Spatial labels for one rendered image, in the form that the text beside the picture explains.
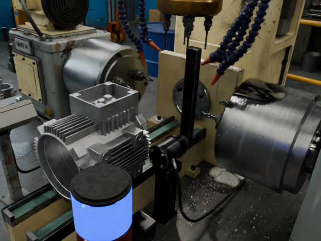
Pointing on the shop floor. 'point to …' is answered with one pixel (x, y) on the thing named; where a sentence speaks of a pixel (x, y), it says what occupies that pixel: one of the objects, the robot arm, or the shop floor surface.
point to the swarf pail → (310, 61)
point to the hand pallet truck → (115, 29)
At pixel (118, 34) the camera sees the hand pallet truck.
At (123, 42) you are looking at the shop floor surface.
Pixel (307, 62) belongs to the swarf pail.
